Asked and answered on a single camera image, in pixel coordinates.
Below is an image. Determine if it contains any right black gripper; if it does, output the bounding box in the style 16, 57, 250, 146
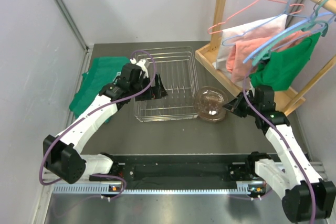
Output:
222, 90, 260, 118

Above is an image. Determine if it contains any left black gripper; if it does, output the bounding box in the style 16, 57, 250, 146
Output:
130, 73, 167, 101

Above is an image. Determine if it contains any clear glass plate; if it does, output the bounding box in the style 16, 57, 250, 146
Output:
194, 86, 228, 115

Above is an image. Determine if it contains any amber glass plate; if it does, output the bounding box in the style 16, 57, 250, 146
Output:
198, 110, 226, 123

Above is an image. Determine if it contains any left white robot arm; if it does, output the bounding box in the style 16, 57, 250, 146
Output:
41, 59, 167, 184

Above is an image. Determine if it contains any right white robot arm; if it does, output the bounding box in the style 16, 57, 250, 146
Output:
223, 85, 335, 223

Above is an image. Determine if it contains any pink hanging garment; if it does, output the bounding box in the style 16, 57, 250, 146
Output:
226, 31, 311, 87

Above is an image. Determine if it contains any green hanging garment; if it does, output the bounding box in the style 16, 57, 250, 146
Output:
249, 33, 321, 91

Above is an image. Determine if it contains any folded green t-shirt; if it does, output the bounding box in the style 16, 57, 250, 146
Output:
69, 57, 130, 118

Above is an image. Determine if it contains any white hanging garment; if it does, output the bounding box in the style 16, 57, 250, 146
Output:
213, 14, 288, 76

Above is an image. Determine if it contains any light blue plastic hanger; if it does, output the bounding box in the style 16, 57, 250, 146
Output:
243, 12, 335, 66

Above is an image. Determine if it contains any teal plastic hanger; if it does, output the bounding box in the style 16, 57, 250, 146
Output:
252, 0, 329, 67

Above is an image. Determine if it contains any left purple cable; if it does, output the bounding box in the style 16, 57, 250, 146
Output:
38, 49, 158, 201

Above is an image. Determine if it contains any purple cable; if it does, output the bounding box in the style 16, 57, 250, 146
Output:
38, 49, 158, 201
241, 65, 317, 224

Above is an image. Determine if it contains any wire dish rack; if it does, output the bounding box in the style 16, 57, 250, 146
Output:
134, 46, 199, 122

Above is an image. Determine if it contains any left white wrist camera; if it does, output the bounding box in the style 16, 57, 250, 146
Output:
130, 58, 150, 77

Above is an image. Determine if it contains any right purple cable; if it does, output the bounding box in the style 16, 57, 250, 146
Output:
241, 65, 317, 224

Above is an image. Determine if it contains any pink wire hanger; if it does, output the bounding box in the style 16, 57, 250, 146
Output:
207, 0, 305, 35

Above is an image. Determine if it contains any slotted cable duct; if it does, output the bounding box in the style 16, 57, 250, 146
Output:
52, 181, 266, 195

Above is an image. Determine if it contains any aluminium frame profile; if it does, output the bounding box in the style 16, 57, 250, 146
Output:
54, 0, 89, 51

